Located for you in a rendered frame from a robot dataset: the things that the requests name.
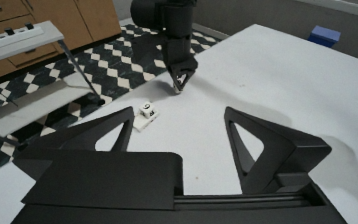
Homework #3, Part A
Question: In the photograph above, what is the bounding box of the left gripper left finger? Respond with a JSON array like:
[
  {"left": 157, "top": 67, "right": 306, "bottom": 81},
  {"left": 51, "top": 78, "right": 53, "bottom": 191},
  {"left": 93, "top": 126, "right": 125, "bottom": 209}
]
[{"left": 27, "top": 106, "right": 135, "bottom": 151}]

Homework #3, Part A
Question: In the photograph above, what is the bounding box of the white number cube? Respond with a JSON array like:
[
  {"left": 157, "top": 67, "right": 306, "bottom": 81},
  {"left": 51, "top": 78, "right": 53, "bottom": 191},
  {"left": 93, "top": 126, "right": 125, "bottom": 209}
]
[
  {"left": 139, "top": 101, "right": 156, "bottom": 119},
  {"left": 173, "top": 78, "right": 185, "bottom": 93}
]

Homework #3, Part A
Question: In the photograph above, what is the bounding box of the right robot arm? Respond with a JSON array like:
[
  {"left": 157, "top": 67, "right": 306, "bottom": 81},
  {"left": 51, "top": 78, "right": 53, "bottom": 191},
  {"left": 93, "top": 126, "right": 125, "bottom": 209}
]
[{"left": 129, "top": 0, "right": 197, "bottom": 68}]

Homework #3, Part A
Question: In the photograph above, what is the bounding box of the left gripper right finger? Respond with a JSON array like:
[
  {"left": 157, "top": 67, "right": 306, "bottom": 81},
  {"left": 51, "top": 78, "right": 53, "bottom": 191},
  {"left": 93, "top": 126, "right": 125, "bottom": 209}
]
[{"left": 223, "top": 106, "right": 332, "bottom": 194}]

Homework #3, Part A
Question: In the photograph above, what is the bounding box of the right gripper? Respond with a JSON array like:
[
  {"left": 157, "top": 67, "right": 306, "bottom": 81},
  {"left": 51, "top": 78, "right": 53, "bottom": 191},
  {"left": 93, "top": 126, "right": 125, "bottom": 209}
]
[{"left": 163, "top": 32, "right": 198, "bottom": 90}]

